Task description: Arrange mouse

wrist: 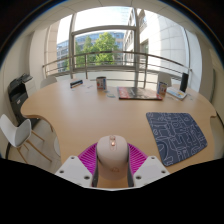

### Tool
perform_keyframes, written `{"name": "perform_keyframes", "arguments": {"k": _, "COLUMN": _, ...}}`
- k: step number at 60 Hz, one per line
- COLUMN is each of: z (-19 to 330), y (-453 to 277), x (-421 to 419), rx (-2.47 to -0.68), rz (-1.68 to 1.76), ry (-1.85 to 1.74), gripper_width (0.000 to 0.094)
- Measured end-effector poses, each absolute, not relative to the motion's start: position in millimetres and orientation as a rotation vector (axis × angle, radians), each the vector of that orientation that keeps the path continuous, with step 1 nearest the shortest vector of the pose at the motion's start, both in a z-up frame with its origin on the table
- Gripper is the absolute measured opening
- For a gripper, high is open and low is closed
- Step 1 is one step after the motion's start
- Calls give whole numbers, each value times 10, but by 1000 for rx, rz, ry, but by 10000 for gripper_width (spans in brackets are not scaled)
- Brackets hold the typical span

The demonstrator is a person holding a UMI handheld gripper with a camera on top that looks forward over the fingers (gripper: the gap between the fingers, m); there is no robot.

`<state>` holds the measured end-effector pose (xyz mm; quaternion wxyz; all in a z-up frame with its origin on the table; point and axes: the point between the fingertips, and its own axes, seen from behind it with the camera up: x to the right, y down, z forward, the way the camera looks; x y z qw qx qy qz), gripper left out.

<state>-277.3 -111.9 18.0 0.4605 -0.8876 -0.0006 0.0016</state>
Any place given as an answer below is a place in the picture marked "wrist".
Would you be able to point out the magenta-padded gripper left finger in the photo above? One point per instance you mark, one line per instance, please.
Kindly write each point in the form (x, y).
(75, 168)

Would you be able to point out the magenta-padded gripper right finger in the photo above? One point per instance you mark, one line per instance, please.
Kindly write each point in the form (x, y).
(148, 168)

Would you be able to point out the white computer mouse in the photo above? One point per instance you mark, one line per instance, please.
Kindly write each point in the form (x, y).
(112, 160)

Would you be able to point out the dark blue patterned mouse pad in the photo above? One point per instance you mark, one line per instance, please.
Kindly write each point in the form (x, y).
(176, 136)

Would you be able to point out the white round table base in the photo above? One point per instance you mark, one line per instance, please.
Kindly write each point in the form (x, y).
(57, 147)

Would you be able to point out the white chair with wooden legs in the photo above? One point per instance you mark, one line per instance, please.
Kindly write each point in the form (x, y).
(16, 133)

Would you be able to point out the red and blue magazine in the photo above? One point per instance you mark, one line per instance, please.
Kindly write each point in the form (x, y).
(138, 93)

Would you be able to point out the white open book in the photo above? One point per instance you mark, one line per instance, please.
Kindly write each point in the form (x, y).
(176, 93)

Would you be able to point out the small dark blue box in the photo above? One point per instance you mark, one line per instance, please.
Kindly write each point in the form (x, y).
(76, 83)

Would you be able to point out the black printer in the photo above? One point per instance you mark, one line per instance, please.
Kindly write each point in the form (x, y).
(18, 96)

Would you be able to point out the black upright speaker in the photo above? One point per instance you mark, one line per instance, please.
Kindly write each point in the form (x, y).
(184, 82)

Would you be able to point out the metal balcony railing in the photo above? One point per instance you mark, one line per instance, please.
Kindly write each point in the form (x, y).
(113, 52)

